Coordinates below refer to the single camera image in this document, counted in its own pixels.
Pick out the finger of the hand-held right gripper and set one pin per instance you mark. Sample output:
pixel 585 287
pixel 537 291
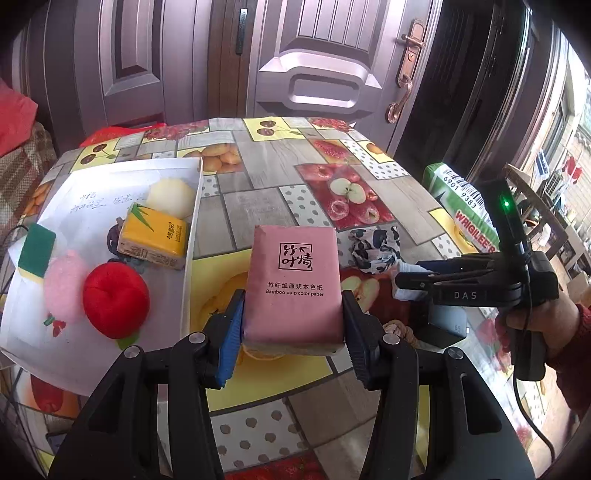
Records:
pixel 452 270

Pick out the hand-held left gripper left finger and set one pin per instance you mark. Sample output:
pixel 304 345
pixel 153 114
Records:
pixel 228 341

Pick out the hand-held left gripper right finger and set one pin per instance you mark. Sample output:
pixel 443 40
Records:
pixel 358 341

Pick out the pink tissue pack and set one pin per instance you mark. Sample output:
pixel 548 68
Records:
pixel 295 286

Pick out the white paper tray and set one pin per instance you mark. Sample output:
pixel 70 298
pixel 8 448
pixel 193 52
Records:
pixel 92 194

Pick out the person's right hand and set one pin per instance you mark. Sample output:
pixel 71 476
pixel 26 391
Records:
pixel 558 318

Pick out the black power adapter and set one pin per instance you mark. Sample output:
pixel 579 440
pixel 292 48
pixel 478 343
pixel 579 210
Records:
pixel 445 327

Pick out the green Wrigilee's bag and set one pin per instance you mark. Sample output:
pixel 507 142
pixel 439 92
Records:
pixel 457 207

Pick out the wooden chair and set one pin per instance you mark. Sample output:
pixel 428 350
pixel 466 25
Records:
pixel 542 210

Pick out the black and white scrunchie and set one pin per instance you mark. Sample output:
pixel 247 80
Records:
pixel 371 249

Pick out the red plush apple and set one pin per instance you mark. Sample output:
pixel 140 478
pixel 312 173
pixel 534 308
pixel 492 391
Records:
pixel 115 300

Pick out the yellow tissue pack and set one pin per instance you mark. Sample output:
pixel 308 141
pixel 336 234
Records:
pixel 152 235

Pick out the fruit print tablecloth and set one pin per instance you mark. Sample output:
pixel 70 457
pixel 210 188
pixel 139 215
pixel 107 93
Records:
pixel 258 207

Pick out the pale yellow round sponge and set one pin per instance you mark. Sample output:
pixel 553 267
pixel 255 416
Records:
pixel 171 198

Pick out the pink plush puff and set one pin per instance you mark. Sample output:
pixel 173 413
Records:
pixel 67 286

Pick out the green and yellow sponge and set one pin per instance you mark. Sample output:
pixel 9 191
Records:
pixel 37 251

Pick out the red plastic bag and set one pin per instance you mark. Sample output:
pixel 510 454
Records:
pixel 124 134

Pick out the mauve metal door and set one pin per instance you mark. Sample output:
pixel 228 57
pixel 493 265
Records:
pixel 323 55

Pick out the plaid sofa cover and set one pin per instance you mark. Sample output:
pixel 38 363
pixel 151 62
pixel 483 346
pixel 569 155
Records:
pixel 23 170

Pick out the red cloth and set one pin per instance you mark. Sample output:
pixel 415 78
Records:
pixel 16 115

